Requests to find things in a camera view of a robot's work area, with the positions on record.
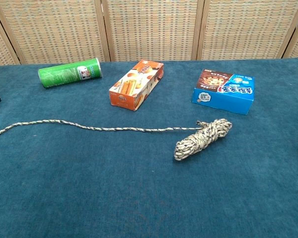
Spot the orange snack box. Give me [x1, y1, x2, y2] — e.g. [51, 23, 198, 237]
[108, 59, 164, 112]

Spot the beige speckled braided rope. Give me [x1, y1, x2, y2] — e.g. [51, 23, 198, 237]
[0, 118, 233, 161]

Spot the woven wooden folding screen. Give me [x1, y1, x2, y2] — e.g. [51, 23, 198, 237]
[0, 0, 298, 67]

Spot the green chips can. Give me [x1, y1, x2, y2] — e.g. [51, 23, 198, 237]
[37, 57, 103, 89]

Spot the blue carpet table cover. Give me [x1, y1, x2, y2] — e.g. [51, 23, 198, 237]
[0, 58, 298, 238]

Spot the blue cookie box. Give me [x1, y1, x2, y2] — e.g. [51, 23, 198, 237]
[191, 68, 255, 116]

